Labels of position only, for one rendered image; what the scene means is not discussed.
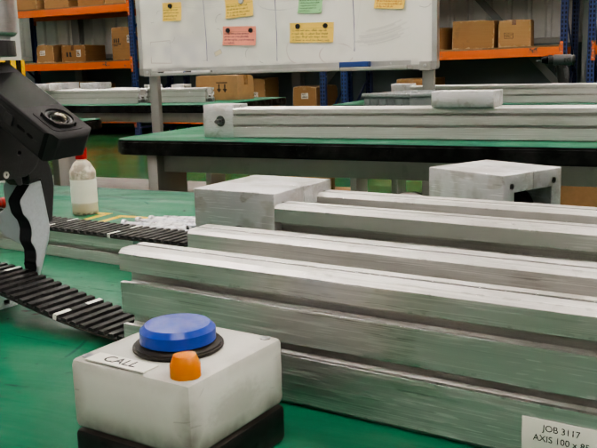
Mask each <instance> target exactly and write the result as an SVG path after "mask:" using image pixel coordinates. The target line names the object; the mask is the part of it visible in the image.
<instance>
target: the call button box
mask: <svg viewBox="0 0 597 448"><path fill-rule="evenodd" d="M188 351H194V352H196V354H197V356H198V358H199V359H200V361H201V371H202V375H201V377H199V378H198V379H195V380H189V381H177V380H172V379H171V377H170V362H171V359H172V356H173V354H175V353H177V352H179V351H176V352H163V351H155V350H151V349H147V348H144V347H142V346H141V345H140V343H139V332H137V333H135V334H133V335H131V336H128V337H126V338H124V339H121V340H118V341H116V342H113V343H111V344H108V345H106V346H105V347H102V348H98V349H96V350H93V351H92V352H89V353H87V354H83V355H82V356H79V357H77V358H75V359H74V360H73V363H72V368H73V379H74V390H75V400H76V420H77V422H78V424H79V425H80V426H82V427H81V428H79V429H78V431H77V442H78V448H271V447H273V446H274V445H275V444H277V443H279V442H280V441H281V440H283V436H284V422H283V407H282V406H281V405H279V403H280V402H281V400H282V397H283V391H282V364H281V343H280V341H279V340H278V339H277V338H272V337H270V336H262V335H257V334H252V333H247V332H238V331H234V330H228V329H224V328H218V327H216V339H215V340H214V341H213V342H212V343H210V344H209V345H206V346H204V347H201V348H196V349H191V350H188Z"/></svg>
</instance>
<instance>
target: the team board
mask: <svg viewBox="0 0 597 448"><path fill-rule="evenodd" d="M135 5H136V19H137V33H138V47H139V74H140V75H141V76H149V88H150V102H151V116H152V132H153V133H155V132H163V109H162V93H161V77H160V76H184V75H215V74H249V73H289V72H327V71H366V70H405V69H419V70H422V90H435V70H436V69H437V68H439V67H440V0H135Z"/></svg>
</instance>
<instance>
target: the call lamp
mask: <svg viewBox="0 0 597 448"><path fill-rule="evenodd" d="M201 375H202V371H201V361H200V359H199V358H198V356H197V354H196V352H194V351H180V352H177V353H175V354H173V356H172V359H171V362H170V377H171V379H172V380H177V381H189V380H195V379H198V378H199V377H201Z"/></svg>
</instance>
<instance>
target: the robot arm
mask: <svg viewBox="0 0 597 448"><path fill-rule="evenodd" d="M17 34H18V28H17V18H16V8H15V0H0V58H1V57H16V56H17V53H16V43H15V41H11V37H13V36H16V35H17ZM90 131H91V127H90V126H89V125H87V124H86V123H85V122H83V121H82V120H81V119H80V118H78V117H77V116H75V115H74V114H73V113H72V112H70V111H69V110H68V109H66V108H65V107H64V106H62V105H61V104H60V103H59V102H57V101H56V100H55V99H54V98H53V97H52V96H50V95H49V94H48V93H46V92H45V91H44V90H42V89H41V88H40V87H39V86H37V85H36V84H34V83H33V82H32V81H31V80H29V79H28V78H27V77H25V76H24V75H23V74H21V73H20V72H19V70H17V69H16V68H14V67H13V66H12V65H11V64H9V63H8V62H0V180H5V183H4V197H5V202H6V206H5V208H4V209H3V210H2V211H1V212H0V231H1V232H2V233H3V235H4V236H6V237H8V238H10V239H11V240H13V241H14V242H16V243H18V244H21V245H22V246H23V248H24V255H25V259H24V261H25V262H24V265H25V268H28V269H30V272H33V271H35V272H37V273H38V275H40V274H41V270H42V267H43V264H44V257H45V254H46V250H47V245H48V241H49V235H50V223H51V222H52V211H53V177H52V170H51V167H50V165H49V163H48V161H51V160H57V159H61V158H66V157H71V156H80V155H82V154H83V153H84V149H85V146H86V143H87V140H88V137H89V134H90Z"/></svg>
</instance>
